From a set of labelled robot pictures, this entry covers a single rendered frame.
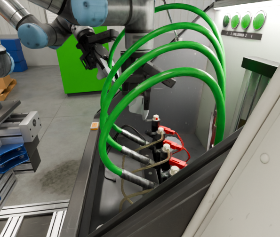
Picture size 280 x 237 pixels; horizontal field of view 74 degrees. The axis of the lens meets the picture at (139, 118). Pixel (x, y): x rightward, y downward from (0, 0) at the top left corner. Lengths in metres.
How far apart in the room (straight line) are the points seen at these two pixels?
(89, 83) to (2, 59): 3.02
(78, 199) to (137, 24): 0.47
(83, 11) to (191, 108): 0.71
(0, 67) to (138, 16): 0.72
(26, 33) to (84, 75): 3.24
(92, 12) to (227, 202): 0.39
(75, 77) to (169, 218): 3.73
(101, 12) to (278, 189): 0.39
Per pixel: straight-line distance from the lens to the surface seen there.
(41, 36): 0.71
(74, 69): 3.90
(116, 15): 0.45
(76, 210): 0.55
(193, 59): 0.90
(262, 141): 0.22
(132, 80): 0.51
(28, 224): 1.57
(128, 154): 0.45
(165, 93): 0.91
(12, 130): 0.95
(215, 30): 0.59
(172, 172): 0.40
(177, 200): 0.30
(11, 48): 6.81
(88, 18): 0.43
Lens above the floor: 1.38
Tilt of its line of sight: 28 degrees down
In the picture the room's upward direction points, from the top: straight up
